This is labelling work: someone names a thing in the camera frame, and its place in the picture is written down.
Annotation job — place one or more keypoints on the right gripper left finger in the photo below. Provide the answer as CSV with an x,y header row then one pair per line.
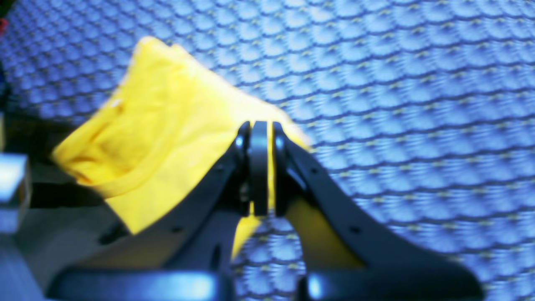
x,y
185,255

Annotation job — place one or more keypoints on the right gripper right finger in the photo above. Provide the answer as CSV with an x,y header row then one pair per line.
x,y
349,256

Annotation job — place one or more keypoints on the yellow T-shirt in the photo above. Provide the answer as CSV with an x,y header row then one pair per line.
x,y
162,129

